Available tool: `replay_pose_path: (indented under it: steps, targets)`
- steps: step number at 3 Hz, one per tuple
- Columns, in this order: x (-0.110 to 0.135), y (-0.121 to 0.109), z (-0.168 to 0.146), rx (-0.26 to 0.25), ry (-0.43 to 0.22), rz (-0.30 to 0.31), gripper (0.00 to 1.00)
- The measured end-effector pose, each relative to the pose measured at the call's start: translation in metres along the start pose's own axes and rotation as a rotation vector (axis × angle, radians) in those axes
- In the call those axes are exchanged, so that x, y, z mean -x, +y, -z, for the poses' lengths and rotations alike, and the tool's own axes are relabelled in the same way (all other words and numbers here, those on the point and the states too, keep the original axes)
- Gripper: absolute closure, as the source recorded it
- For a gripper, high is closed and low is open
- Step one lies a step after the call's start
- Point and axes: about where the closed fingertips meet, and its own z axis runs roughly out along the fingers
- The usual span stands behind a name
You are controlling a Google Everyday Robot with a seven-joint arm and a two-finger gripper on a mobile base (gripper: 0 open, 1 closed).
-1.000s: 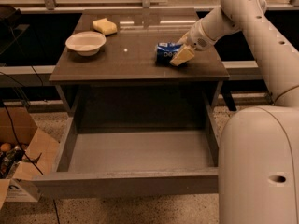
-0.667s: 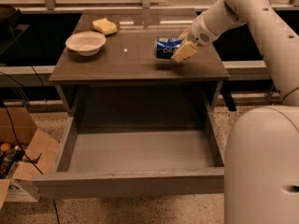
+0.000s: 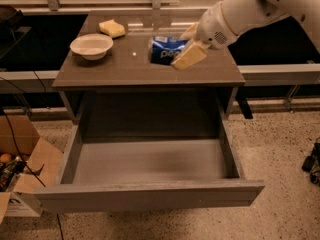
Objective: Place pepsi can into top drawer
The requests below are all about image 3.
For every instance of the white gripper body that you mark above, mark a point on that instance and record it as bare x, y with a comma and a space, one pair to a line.
212, 29

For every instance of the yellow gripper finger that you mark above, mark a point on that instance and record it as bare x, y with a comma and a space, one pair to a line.
193, 52
190, 32

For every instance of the blue pepsi can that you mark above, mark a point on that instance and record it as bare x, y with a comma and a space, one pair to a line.
163, 49

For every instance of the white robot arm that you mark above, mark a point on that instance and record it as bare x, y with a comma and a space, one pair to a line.
244, 15

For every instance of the open grey top drawer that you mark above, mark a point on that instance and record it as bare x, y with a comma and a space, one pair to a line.
149, 151

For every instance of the yellow sponge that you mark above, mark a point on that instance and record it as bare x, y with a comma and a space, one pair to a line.
112, 28

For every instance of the grey cabinet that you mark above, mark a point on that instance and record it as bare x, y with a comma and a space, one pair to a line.
127, 64

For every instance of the white paper bowl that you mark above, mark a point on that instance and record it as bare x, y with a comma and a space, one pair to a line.
92, 46

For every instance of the black device at right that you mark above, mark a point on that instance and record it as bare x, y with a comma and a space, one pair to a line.
312, 164

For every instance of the brown cardboard box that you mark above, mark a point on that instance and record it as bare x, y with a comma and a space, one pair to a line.
19, 138

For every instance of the orange fruit in box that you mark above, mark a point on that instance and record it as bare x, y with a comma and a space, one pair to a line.
5, 158

